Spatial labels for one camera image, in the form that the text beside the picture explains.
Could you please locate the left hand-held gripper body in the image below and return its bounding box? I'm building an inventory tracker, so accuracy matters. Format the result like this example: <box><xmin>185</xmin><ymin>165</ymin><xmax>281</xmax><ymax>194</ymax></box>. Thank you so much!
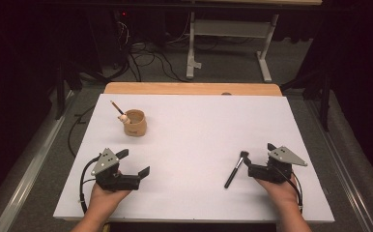
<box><xmin>91</xmin><ymin>147</ymin><xmax>141</xmax><ymax>193</ymax></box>

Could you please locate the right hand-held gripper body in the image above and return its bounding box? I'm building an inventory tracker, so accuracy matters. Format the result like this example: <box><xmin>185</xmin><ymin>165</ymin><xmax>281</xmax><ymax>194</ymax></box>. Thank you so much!
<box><xmin>247</xmin><ymin>145</ymin><xmax>308</xmax><ymax>185</ymax></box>

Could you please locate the black makeup brush silver ferrule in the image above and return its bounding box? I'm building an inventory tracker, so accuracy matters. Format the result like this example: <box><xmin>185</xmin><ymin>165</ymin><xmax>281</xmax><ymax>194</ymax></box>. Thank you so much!
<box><xmin>223</xmin><ymin>150</ymin><xmax>250</xmax><ymax>189</ymax></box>

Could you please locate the tan pot with bear figure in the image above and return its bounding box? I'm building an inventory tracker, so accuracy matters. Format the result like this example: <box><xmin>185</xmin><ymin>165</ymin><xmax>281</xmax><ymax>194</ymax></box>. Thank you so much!
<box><xmin>117</xmin><ymin>108</ymin><xmax>148</xmax><ymax>137</ymax></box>

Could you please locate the person's right hand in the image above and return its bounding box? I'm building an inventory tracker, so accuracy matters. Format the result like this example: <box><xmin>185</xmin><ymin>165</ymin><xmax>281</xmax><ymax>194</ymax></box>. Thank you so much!
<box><xmin>255</xmin><ymin>173</ymin><xmax>301</xmax><ymax>213</ymax></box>

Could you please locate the person's left hand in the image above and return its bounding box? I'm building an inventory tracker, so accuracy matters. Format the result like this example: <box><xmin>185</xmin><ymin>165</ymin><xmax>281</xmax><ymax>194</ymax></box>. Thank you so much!
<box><xmin>88</xmin><ymin>183</ymin><xmax>133</xmax><ymax>216</ymax></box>

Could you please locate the white table mat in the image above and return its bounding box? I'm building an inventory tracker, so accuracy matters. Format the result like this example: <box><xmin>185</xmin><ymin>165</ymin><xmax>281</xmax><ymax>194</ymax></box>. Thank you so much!
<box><xmin>52</xmin><ymin>93</ymin><xmax>335</xmax><ymax>224</ymax></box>

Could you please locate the black metal stand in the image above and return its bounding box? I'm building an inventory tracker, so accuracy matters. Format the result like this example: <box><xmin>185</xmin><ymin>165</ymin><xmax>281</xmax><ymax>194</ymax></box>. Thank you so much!
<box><xmin>279</xmin><ymin>69</ymin><xmax>333</xmax><ymax>132</ymax></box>
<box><xmin>54</xmin><ymin>61</ymin><xmax>83</xmax><ymax>121</ymax></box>

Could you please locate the dark computer tower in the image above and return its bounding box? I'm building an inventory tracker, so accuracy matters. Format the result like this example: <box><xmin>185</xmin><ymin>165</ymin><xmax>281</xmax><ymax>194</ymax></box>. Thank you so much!
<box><xmin>87</xmin><ymin>8</ymin><xmax>134</xmax><ymax>69</ymax></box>

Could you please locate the white-framed desk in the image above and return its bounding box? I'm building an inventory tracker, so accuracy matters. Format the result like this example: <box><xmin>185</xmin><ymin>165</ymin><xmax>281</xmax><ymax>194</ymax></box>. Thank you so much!
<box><xmin>181</xmin><ymin>0</ymin><xmax>324</xmax><ymax>83</ymax></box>

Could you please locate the metal floor rail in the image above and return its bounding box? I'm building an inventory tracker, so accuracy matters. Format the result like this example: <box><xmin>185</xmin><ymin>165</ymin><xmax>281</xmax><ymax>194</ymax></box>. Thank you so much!
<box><xmin>304</xmin><ymin>100</ymin><xmax>373</xmax><ymax>232</ymax></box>
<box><xmin>0</xmin><ymin>91</ymin><xmax>76</xmax><ymax>232</ymax></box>

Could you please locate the tangle of floor cables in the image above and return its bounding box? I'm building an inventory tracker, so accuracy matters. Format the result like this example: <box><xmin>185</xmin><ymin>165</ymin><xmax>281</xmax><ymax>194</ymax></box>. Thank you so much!
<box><xmin>111</xmin><ymin>18</ymin><xmax>195</xmax><ymax>83</ymax></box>

